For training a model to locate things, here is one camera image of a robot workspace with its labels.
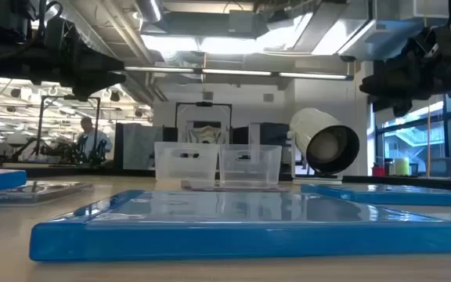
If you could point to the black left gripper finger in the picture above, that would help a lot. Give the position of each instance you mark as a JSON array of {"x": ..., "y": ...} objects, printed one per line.
[
  {"x": 96, "y": 80},
  {"x": 96, "y": 62}
]

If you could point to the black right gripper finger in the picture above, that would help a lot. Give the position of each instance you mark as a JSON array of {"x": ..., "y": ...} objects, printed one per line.
[
  {"x": 390, "y": 82},
  {"x": 399, "y": 105}
]

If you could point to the person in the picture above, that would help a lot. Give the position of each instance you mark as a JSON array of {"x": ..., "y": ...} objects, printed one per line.
[{"x": 92, "y": 141}]

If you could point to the yellow-green container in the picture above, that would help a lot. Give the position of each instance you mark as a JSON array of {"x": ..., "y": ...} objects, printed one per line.
[{"x": 401, "y": 167}]

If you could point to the red container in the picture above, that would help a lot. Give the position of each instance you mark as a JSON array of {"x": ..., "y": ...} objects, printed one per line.
[{"x": 378, "y": 171}]

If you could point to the grey fabric partition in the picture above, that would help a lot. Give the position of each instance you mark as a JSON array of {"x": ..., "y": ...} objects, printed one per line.
[{"x": 137, "y": 149}]

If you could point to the beige crumpled cloth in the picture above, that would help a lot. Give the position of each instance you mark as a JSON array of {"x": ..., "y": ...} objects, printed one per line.
[{"x": 208, "y": 134}]

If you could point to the clear plastic bin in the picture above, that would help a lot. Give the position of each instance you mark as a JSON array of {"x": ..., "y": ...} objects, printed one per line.
[
  {"x": 186, "y": 172},
  {"x": 249, "y": 172}
]

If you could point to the black distant station frame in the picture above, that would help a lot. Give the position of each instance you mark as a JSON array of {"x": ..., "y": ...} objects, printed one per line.
[{"x": 80, "y": 98}]

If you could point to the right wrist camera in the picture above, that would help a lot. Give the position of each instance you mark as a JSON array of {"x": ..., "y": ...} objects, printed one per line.
[{"x": 441, "y": 41}]

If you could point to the silver ventilation duct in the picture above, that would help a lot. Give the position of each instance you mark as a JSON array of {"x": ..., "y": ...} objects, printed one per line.
[{"x": 149, "y": 9}]

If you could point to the black table frame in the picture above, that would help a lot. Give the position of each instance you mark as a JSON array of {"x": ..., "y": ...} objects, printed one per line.
[{"x": 73, "y": 172}]

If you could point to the black rectangular stand frame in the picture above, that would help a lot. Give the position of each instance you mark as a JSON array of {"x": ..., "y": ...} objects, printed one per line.
[{"x": 204, "y": 104}]

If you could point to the ceiling light tube rail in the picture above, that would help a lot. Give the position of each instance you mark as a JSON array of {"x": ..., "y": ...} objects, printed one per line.
[{"x": 233, "y": 72}]

